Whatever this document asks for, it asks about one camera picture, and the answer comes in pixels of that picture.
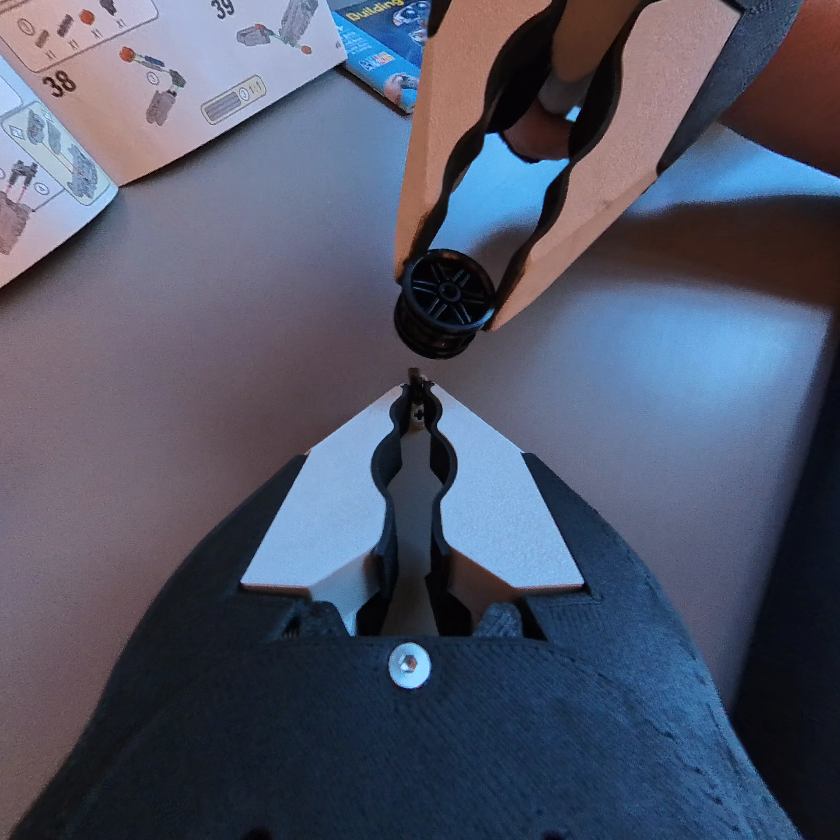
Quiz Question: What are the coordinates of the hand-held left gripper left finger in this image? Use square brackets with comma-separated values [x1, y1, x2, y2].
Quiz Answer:
[239, 385, 403, 636]

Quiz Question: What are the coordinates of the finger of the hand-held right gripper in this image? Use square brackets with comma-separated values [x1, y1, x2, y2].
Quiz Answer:
[489, 0, 747, 333]
[394, 0, 567, 284]

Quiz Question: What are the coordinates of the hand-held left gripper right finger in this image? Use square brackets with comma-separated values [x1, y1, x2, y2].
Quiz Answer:
[427, 382, 586, 636]

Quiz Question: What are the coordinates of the grey connector with black axle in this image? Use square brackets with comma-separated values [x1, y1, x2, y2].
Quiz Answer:
[402, 367, 437, 429]

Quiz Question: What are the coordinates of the black toy wheel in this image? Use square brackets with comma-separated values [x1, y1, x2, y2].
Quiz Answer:
[392, 247, 498, 361]

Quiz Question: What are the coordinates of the person's right forearm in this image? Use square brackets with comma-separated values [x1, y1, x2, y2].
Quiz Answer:
[717, 16, 840, 179]

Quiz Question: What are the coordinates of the person's right hand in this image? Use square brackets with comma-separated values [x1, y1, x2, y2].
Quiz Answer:
[504, 98, 581, 163]

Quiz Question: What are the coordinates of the robot kit box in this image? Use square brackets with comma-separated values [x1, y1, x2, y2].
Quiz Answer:
[327, 0, 435, 116]

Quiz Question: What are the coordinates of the instruction booklet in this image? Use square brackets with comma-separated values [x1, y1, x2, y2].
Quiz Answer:
[0, 0, 349, 290]

